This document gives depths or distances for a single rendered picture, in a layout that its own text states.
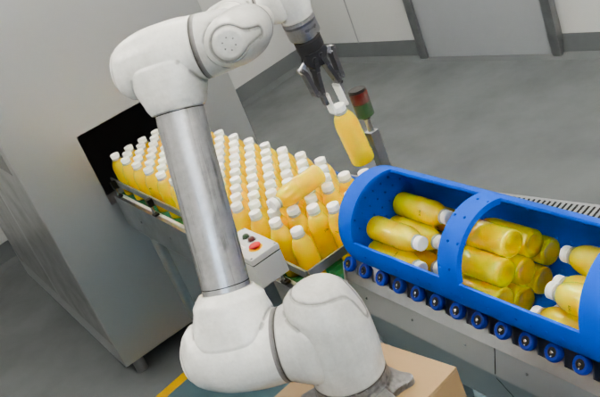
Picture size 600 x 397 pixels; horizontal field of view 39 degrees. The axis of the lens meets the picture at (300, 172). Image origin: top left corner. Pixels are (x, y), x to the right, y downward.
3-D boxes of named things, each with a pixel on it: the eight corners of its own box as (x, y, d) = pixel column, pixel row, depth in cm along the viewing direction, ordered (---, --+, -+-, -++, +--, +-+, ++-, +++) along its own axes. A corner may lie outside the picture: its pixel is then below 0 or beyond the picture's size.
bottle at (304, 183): (323, 166, 263) (279, 197, 255) (329, 184, 266) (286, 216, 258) (310, 161, 268) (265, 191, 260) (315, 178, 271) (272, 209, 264)
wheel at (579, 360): (590, 358, 174) (595, 358, 175) (572, 350, 178) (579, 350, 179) (585, 378, 175) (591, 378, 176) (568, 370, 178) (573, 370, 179)
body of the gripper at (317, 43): (303, 45, 219) (316, 76, 223) (325, 28, 222) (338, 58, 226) (286, 44, 225) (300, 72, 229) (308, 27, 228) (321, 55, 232)
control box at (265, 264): (263, 289, 242) (250, 260, 238) (230, 270, 258) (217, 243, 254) (289, 270, 246) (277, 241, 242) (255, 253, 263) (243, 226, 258)
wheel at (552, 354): (561, 345, 180) (567, 345, 182) (545, 338, 184) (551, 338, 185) (556, 366, 181) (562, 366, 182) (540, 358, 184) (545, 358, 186)
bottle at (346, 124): (375, 163, 240) (350, 111, 231) (352, 171, 242) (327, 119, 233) (375, 151, 246) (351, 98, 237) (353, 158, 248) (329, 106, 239)
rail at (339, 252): (312, 279, 247) (308, 270, 246) (310, 278, 248) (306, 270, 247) (409, 209, 263) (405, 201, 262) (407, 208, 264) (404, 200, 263)
